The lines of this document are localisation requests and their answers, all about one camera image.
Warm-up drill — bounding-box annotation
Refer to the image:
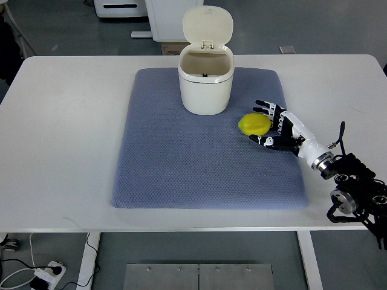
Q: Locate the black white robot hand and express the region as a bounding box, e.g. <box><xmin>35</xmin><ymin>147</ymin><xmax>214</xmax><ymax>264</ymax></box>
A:
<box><xmin>249</xmin><ymin>100</ymin><xmax>333</xmax><ymax>172</ymax></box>

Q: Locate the yellow lemon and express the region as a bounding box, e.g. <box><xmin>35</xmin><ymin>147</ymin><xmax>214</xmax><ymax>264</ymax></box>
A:
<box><xmin>238</xmin><ymin>113</ymin><xmax>271</xmax><ymax>136</ymax></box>

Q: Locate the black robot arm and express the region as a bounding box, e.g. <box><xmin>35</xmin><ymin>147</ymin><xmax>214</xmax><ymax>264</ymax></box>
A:
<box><xmin>319</xmin><ymin>122</ymin><xmax>386</xmax><ymax>250</ymax></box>

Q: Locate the white trash bin with lid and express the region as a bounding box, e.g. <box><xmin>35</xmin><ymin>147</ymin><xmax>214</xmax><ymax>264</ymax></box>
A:
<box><xmin>178</xmin><ymin>5</ymin><xmax>235</xmax><ymax>115</ymax></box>

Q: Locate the grey floor socket plate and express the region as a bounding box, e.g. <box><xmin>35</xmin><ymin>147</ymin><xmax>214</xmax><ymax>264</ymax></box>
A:
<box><xmin>279</xmin><ymin>45</ymin><xmax>296</xmax><ymax>54</ymax></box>

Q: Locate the right white table leg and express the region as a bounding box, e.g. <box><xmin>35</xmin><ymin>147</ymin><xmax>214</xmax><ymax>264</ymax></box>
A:
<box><xmin>297</xmin><ymin>231</ymin><xmax>323</xmax><ymax>290</ymax></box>

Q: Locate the blue quilted mat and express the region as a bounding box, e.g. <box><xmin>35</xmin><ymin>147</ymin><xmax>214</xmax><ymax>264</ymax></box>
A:
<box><xmin>111</xmin><ymin>68</ymin><xmax>308</xmax><ymax>210</ymax></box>

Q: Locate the cardboard box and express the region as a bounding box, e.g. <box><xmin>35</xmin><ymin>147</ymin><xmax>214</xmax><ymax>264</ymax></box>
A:
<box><xmin>161</xmin><ymin>42</ymin><xmax>189</xmax><ymax>56</ymax></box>

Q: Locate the right metal floor plate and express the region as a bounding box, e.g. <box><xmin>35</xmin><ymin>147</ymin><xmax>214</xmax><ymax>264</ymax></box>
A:
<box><xmin>199</xmin><ymin>264</ymin><xmax>275</xmax><ymax>289</ymax></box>

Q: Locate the metal floor plate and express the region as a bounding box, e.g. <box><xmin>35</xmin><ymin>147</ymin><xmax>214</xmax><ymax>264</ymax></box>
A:
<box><xmin>199</xmin><ymin>264</ymin><xmax>275</xmax><ymax>289</ymax></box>
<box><xmin>123</xmin><ymin>263</ymin><xmax>199</xmax><ymax>289</ymax></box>

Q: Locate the white cabinet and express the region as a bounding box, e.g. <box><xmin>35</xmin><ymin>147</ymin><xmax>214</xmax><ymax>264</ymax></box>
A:
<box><xmin>131</xmin><ymin>0</ymin><xmax>204</xmax><ymax>43</ymax></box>

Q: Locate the left metal floor plate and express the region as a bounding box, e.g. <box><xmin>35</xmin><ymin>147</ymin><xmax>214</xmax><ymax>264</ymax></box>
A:
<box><xmin>123</xmin><ymin>263</ymin><xmax>199</xmax><ymax>289</ymax></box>

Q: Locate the white appliance with slot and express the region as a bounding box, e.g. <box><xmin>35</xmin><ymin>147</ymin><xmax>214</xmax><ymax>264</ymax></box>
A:
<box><xmin>93</xmin><ymin>0</ymin><xmax>148</xmax><ymax>18</ymax></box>

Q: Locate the white power strip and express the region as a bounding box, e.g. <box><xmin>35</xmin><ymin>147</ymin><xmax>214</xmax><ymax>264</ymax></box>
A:
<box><xmin>34</xmin><ymin>261</ymin><xmax>67</xmax><ymax>290</ymax></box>

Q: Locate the dark chair at left edge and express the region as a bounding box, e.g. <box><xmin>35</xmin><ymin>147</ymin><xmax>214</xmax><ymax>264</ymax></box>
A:
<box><xmin>1</xmin><ymin>15</ymin><xmax>25</xmax><ymax>86</ymax></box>

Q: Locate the black plug adapter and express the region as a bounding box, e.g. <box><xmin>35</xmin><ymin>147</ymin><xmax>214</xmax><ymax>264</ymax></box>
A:
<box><xmin>29</xmin><ymin>277</ymin><xmax>49</xmax><ymax>290</ymax></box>

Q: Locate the caster wheel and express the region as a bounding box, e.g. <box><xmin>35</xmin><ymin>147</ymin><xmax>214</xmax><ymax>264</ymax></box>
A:
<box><xmin>0</xmin><ymin>233</ymin><xmax>20</xmax><ymax>251</ymax></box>

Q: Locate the black cable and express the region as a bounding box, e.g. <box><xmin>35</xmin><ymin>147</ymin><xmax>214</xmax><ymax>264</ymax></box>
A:
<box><xmin>59</xmin><ymin>232</ymin><xmax>100</xmax><ymax>290</ymax></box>

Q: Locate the white cable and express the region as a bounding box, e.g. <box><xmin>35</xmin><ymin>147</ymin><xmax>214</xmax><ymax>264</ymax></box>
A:
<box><xmin>0</xmin><ymin>233</ymin><xmax>49</xmax><ymax>288</ymax></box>

